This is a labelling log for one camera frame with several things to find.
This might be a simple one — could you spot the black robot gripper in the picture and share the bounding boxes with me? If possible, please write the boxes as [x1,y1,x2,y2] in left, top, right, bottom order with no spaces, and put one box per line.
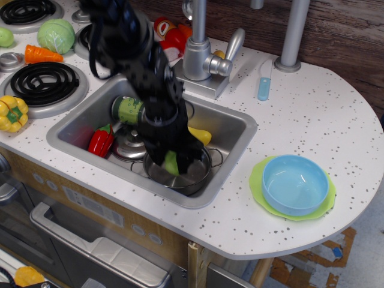
[137,99,203,174]

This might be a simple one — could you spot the black rear left burner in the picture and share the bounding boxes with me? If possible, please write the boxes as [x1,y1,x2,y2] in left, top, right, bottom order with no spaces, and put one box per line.
[1,0,64,34]

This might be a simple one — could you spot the blue plastic bowl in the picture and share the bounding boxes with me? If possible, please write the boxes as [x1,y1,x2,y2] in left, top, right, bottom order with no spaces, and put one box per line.
[262,155,329,217]

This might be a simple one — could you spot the silver oven door handle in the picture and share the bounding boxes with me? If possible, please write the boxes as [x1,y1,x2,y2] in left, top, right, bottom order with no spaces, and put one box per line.
[30,202,173,287]

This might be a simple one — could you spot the black rear right burner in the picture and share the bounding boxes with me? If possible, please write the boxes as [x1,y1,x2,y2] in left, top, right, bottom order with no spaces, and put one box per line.
[74,24,92,61]

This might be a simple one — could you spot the orange toy carrot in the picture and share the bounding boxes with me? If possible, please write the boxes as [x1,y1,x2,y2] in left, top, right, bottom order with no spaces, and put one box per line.
[25,44,64,64]

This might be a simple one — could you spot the silver toy faucet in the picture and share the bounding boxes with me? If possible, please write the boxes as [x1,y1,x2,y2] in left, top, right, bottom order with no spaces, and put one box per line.
[173,0,245,100]

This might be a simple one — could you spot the blue handled toy knife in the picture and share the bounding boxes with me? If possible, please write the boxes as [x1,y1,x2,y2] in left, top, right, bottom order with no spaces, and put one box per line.
[257,59,273,101]

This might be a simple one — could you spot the green toy cabbage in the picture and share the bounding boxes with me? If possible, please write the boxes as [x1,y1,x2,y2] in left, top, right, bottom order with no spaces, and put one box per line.
[37,19,76,55]

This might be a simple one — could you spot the grey support pole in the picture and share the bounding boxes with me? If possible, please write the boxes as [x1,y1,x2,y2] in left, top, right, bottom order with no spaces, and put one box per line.
[275,0,310,73]

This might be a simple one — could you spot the steel pan with handles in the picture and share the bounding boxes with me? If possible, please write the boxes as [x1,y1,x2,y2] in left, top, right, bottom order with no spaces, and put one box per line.
[129,148,224,196]

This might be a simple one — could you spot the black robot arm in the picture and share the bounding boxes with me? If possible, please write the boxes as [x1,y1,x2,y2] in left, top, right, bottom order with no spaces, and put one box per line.
[80,1,203,173]

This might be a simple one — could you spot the red toy pepper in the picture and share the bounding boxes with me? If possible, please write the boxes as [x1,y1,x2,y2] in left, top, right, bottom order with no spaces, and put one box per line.
[88,124,115,158]

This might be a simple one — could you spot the yellow object bottom left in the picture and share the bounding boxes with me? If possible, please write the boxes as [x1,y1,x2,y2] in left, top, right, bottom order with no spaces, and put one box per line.
[14,266,45,287]

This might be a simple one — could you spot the steel pot lid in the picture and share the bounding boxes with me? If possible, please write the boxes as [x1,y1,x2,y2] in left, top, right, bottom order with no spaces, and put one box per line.
[111,126,146,161]

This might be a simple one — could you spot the silver rear stove knob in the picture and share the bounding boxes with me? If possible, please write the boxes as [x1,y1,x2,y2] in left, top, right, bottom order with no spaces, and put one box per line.
[71,9,91,25]

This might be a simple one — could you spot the red white toy slice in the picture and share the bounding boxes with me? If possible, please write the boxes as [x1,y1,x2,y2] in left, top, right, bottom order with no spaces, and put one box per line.
[159,40,182,62]

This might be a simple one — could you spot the yellow toy squash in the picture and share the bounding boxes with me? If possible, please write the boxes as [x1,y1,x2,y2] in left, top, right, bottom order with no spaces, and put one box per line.
[188,127,212,146]

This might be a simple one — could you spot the silver stove knob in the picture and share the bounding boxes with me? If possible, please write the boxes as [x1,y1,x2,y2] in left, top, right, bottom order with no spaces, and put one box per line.
[71,9,91,25]
[0,52,26,73]

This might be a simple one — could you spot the light green toy apple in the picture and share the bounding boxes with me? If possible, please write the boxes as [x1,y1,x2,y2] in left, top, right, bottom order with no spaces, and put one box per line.
[0,27,14,47]

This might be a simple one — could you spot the yellow toy bell pepper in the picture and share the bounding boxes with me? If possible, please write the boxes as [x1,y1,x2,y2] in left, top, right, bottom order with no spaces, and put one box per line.
[1,95,29,133]

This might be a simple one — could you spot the green plastic plate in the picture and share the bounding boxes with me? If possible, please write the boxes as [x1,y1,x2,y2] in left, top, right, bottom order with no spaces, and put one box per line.
[249,156,336,221]

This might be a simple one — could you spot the silver metal sink basin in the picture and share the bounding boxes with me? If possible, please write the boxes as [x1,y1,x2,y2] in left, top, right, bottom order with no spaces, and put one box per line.
[47,76,257,209]

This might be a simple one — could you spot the green labelled toy can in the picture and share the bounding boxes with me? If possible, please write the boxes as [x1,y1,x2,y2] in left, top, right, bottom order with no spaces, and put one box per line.
[111,96,145,125]

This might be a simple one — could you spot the black front stove burner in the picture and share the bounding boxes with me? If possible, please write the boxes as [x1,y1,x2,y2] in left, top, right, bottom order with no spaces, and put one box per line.
[1,62,89,119]

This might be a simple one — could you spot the green toy broccoli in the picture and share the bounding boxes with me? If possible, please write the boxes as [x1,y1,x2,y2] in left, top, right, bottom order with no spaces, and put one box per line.
[163,151,179,176]

